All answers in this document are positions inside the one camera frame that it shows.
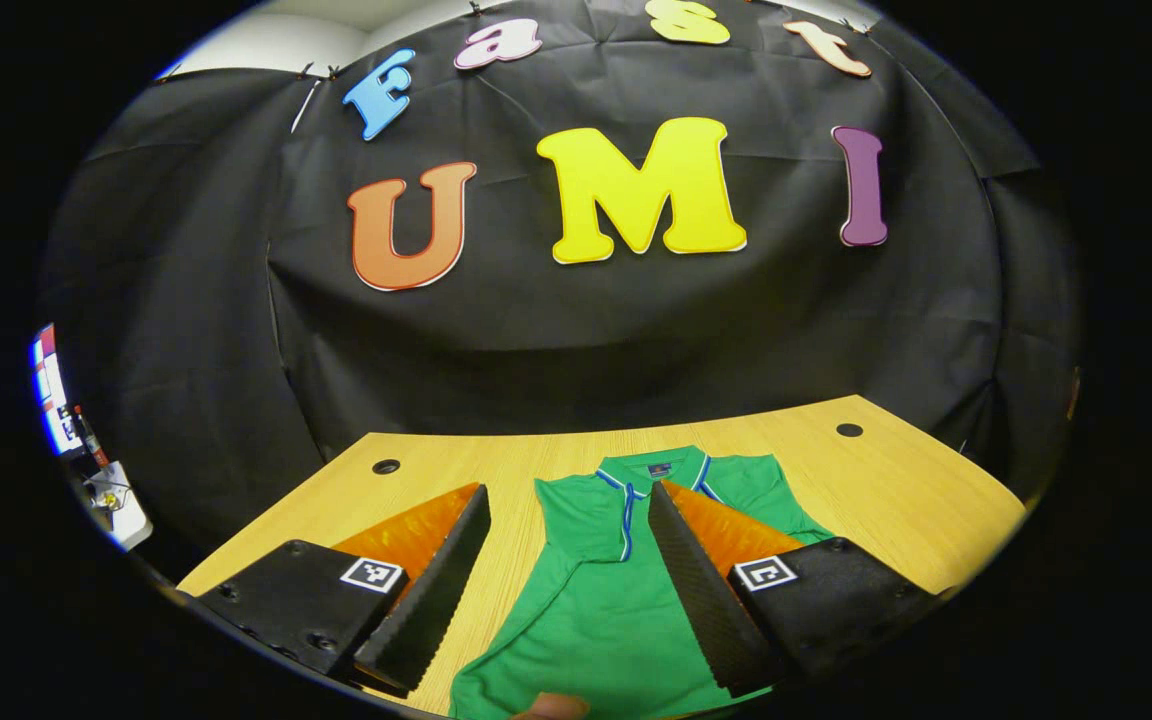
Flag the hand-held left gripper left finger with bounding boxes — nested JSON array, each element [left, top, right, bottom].
[[198, 483, 492, 698]]

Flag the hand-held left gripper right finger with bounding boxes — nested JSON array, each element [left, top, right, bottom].
[[648, 480, 942, 699]]

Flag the green T-shirt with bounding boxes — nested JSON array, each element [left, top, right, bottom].
[[449, 446, 837, 720]]

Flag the black backdrop cloth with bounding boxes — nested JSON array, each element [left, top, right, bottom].
[[36, 0, 1082, 541]]

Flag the white side table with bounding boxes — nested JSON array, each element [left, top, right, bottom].
[[84, 460, 154, 553]]

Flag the red drink bottle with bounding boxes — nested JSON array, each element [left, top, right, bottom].
[[76, 405, 109, 469]]

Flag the computer monitor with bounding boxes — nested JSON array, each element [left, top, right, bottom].
[[31, 322, 87, 459]]

